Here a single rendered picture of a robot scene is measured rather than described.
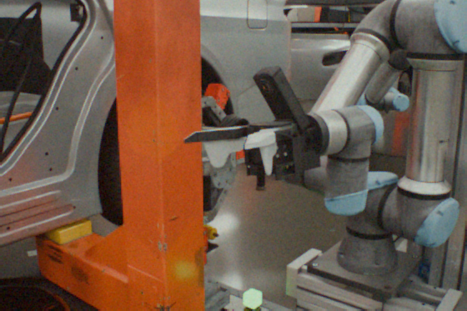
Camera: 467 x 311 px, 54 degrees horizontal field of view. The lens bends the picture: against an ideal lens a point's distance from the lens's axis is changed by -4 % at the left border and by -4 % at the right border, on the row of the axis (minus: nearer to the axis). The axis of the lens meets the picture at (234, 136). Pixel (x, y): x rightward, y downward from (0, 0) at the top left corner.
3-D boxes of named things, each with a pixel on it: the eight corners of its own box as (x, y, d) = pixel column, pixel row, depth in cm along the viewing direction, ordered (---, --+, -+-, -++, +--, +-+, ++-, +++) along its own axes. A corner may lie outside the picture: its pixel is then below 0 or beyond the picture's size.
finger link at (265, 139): (270, 183, 60) (284, 168, 69) (266, 136, 60) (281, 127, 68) (246, 183, 61) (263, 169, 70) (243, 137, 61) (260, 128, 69)
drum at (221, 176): (195, 176, 204) (194, 143, 201) (234, 185, 191) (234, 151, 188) (171, 183, 193) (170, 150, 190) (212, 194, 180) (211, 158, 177)
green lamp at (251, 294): (250, 299, 138) (251, 287, 137) (262, 303, 135) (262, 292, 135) (243, 305, 135) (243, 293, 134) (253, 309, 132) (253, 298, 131)
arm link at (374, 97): (402, 50, 160) (357, 118, 204) (430, 51, 162) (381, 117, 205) (394, 23, 166) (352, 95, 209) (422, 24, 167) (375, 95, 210)
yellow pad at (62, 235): (71, 223, 177) (70, 211, 175) (93, 233, 168) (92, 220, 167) (39, 234, 166) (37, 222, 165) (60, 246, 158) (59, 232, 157)
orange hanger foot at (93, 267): (75, 258, 182) (67, 174, 175) (170, 306, 151) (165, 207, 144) (37, 274, 170) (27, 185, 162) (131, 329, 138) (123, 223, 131)
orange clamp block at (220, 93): (209, 108, 207) (217, 90, 210) (223, 110, 203) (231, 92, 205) (201, 101, 202) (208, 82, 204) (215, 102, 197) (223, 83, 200)
